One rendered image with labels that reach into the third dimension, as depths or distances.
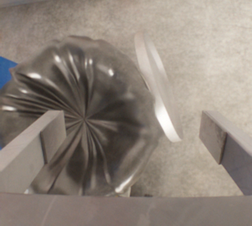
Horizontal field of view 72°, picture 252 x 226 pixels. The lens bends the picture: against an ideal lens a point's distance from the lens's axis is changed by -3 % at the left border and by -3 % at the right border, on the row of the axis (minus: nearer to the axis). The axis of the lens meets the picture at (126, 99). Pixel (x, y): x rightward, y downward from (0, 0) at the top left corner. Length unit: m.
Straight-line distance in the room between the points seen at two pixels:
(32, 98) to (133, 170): 0.40
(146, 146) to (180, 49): 0.87
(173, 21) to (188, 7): 0.14
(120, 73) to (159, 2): 0.94
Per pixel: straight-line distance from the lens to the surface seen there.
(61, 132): 0.16
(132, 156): 0.49
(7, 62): 1.04
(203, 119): 0.17
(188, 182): 1.22
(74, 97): 0.68
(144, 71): 0.64
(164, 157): 1.17
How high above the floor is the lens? 1.15
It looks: 80 degrees down
